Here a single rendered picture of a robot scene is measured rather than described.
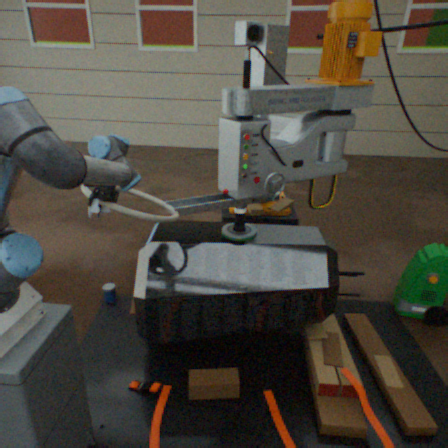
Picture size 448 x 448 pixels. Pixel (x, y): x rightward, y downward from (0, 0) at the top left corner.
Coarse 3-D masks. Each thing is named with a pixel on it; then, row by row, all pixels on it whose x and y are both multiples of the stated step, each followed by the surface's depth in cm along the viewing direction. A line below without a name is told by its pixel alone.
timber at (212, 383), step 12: (192, 372) 226; (204, 372) 226; (216, 372) 226; (228, 372) 226; (192, 384) 218; (204, 384) 218; (216, 384) 218; (228, 384) 219; (192, 396) 221; (204, 396) 222; (216, 396) 222; (228, 396) 223
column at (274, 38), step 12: (264, 24) 249; (264, 36) 251; (276, 36) 253; (252, 48) 264; (264, 48) 253; (276, 48) 256; (252, 60) 267; (276, 60) 260; (252, 72) 270; (264, 72) 259; (252, 84) 272; (264, 84) 262; (276, 84) 267
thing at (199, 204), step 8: (272, 192) 224; (176, 200) 205; (184, 200) 207; (192, 200) 210; (200, 200) 212; (208, 200) 215; (216, 200) 218; (224, 200) 207; (232, 200) 210; (240, 200) 213; (248, 200) 216; (256, 200) 218; (264, 200) 222; (176, 208) 194; (184, 208) 196; (192, 208) 199; (200, 208) 201; (208, 208) 204; (216, 208) 207; (224, 208) 209
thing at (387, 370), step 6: (378, 360) 243; (384, 360) 243; (390, 360) 243; (378, 366) 239; (384, 366) 238; (390, 366) 239; (384, 372) 234; (390, 372) 234; (396, 372) 234; (384, 378) 230; (390, 378) 230; (396, 378) 230; (390, 384) 226; (396, 384) 226; (402, 384) 226
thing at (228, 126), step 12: (228, 120) 197; (240, 120) 194; (252, 120) 194; (264, 120) 195; (228, 132) 199; (264, 132) 197; (228, 144) 201; (264, 144) 200; (228, 156) 204; (252, 156) 199; (264, 156) 203; (228, 168) 206; (252, 168) 202; (264, 168) 206; (228, 180) 209; (252, 180) 205; (264, 180) 210; (240, 192) 204; (252, 192) 209; (264, 192) 213
